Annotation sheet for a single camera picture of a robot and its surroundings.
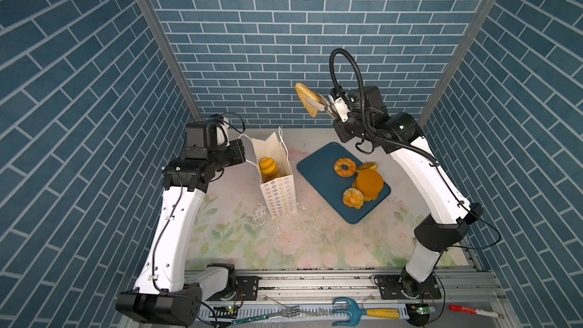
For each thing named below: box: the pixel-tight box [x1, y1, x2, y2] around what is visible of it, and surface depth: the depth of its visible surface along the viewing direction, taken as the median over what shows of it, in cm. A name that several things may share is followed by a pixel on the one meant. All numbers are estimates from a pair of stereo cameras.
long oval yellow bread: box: [259, 157, 279, 183], surface depth 90 cm
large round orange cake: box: [352, 168, 385, 202], surface depth 93 cm
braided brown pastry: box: [294, 82, 324, 118], surface depth 77 cm
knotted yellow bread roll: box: [342, 187, 365, 210], surface depth 91 cm
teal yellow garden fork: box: [331, 296, 401, 327], surface depth 69 cm
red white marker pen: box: [448, 304, 505, 319], surface depth 71 cm
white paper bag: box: [251, 132, 297, 218], surface depth 83 cm
